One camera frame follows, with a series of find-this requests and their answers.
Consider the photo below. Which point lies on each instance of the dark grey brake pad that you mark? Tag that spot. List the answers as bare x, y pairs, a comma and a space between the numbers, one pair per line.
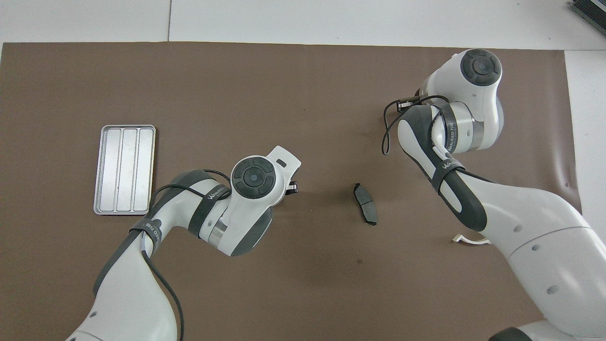
365, 203

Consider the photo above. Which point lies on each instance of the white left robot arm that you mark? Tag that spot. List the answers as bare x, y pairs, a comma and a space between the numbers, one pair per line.
255, 177

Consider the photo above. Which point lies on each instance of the silver metal tray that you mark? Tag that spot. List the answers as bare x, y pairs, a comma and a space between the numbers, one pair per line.
123, 170

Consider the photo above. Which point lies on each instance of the brown table mat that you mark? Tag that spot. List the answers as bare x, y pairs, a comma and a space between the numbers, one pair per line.
284, 94

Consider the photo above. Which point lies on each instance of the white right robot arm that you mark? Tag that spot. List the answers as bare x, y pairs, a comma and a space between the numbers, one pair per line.
544, 227

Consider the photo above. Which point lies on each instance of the white curved plastic bracket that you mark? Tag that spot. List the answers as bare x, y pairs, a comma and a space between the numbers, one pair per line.
461, 239

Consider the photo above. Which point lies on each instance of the grey ribbed device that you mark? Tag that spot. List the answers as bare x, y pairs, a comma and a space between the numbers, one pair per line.
592, 9

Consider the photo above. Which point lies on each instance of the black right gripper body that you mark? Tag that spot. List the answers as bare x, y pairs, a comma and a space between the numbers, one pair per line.
408, 104

